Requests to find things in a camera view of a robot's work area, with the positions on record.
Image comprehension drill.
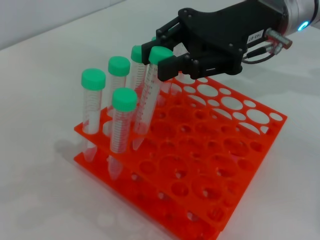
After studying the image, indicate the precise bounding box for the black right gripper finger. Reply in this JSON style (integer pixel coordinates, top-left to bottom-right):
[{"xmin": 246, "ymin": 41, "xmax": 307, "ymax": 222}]
[{"xmin": 140, "ymin": 16, "xmax": 188, "ymax": 65}]

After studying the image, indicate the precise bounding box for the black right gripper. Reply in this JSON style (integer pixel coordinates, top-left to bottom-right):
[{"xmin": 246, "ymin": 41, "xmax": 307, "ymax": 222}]
[{"xmin": 157, "ymin": 0, "xmax": 289, "ymax": 83}]

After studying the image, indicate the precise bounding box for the orange test tube rack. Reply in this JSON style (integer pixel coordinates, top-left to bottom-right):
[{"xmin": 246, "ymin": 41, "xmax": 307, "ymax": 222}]
[{"xmin": 73, "ymin": 74, "xmax": 289, "ymax": 240}]

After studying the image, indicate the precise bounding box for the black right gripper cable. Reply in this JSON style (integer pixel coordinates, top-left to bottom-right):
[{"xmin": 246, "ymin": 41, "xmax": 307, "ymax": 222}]
[{"xmin": 243, "ymin": 45, "xmax": 279, "ymax": 65}]

